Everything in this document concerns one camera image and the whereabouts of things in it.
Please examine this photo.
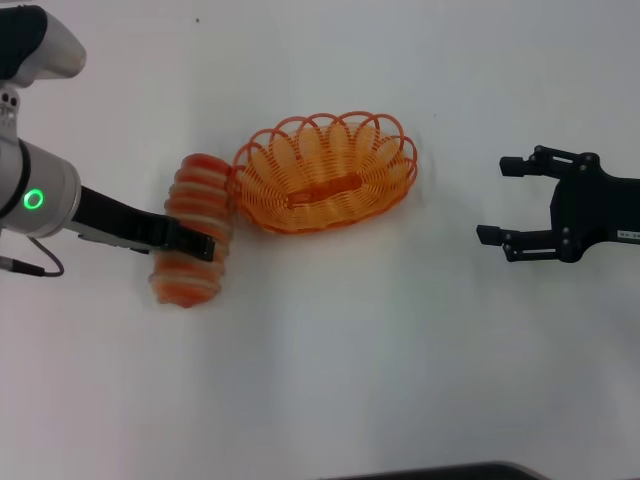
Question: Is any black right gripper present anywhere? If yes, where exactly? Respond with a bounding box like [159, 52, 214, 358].
[475, 144, 640, 264]

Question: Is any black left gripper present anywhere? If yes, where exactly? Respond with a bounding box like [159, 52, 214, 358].
[73, 184, 217, 263]

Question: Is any orange striped bread loaf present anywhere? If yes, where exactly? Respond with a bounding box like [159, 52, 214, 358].
[150, 153, 236, 310]

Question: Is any orange woven plastic basket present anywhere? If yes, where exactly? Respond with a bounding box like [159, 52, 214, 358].
[230, 110, 419, 236]

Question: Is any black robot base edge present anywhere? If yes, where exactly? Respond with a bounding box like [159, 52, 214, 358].
[319, 460, 547, 480]

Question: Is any grey left wrist cable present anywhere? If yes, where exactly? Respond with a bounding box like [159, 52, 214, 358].
[0, 234, 66, 278]

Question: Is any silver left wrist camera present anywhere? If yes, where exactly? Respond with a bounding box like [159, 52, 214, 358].
[0, 5, 88, 89]

